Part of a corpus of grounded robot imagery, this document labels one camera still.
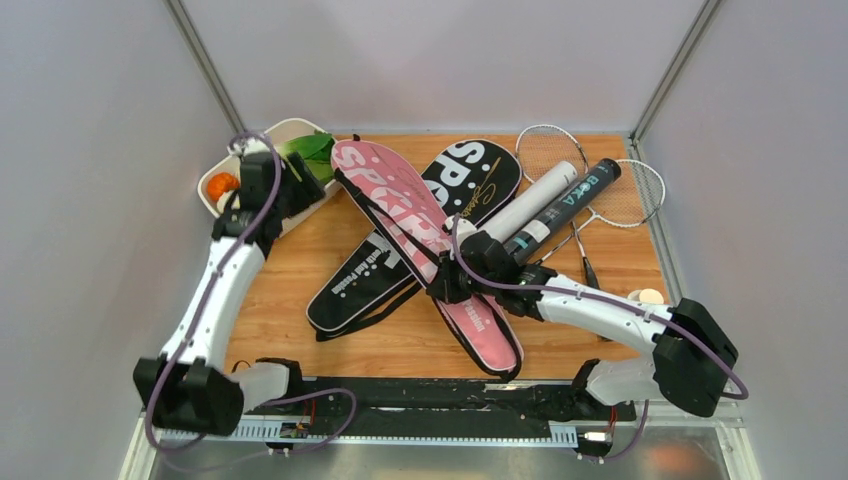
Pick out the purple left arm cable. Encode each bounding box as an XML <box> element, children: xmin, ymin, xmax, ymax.
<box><xmin>144</xmin><ymin>131</ymin><xmax>359</xmax><ymax>458</ymax></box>

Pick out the white racket left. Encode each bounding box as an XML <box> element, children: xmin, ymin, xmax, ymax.
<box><xmin>515</xmin><ymin>123</ymin><xmax>601</xmax><ymax>291</ymax></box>

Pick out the white racket right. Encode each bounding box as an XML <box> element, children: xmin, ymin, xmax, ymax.
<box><xmin>538</xmin><ymin>159</ymin><xmax>666</xmax><ymax>267</ymax></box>

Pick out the white rectangular tray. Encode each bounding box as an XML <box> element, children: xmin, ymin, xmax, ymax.
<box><xmin>197</xmin><ymin>118</ymin><xmax>341</xmax><ymax>237</ymax></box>

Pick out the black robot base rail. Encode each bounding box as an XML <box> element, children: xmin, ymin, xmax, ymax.
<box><xmin>270</xmin><ymin>376</ymin><xmax>637</xmax><ymax>440</ymax></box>

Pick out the white tube cap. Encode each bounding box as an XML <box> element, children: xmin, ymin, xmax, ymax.
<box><xmin>627</xmin><ymin>288</ymin><xmax>665</xmax><ymax>304</ymax></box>

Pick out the green bok choy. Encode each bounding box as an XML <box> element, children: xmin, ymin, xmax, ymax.
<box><xmin>275</xmin><ymin>131</ymin><xmax>336</xmax><ymax>185</ymax></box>

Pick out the white racket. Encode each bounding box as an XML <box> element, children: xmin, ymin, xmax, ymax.
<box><xmin>515</xmin><ymin>123</ymin><xmax>601</xmax><ymax>291</ymax></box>
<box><xmin>538</xmin><ymin>159</ymin><xmax>666</xmax><ymax>267</ymax></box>

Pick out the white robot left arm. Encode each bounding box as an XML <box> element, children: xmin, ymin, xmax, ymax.
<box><xmin>133</xmin><ymin>151</ymin><xmax>325</xmax><ymax>436</ymax></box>

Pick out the pink racket cover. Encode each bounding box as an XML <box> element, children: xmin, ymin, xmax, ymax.
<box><xmin>331</xmin><ymin>140</ymin><xmax>524</xmax><ymax>382</ymax></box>

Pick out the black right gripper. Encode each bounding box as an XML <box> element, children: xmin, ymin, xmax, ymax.
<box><xmin>426</xmin><ymin>249</ymin><xmax>499</xmax><ymax>306</ymax></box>

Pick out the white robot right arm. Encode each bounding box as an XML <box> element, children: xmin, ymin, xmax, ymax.
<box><xmin>430</xmin><ymin>231</ymin><xmax>750</xmax><ymax>418</ymax></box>

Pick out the black shuttlecock tube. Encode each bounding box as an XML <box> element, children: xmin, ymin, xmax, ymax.
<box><xmin>504</xmin><ymin>158</ymin><xmax>622</xmax><ymax>264</ymax></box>

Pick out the white shuttlecock tube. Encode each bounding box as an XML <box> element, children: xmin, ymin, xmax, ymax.
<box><xmin>480</xmin><ymin>161</ymin><xmax>578</xmax><ymax>243</ymax></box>

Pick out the black racket cover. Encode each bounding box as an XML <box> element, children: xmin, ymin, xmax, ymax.
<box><xmin>306</xmin><ymin>139</ymin><xmax>522</xmax><ymax>342</ymax></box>

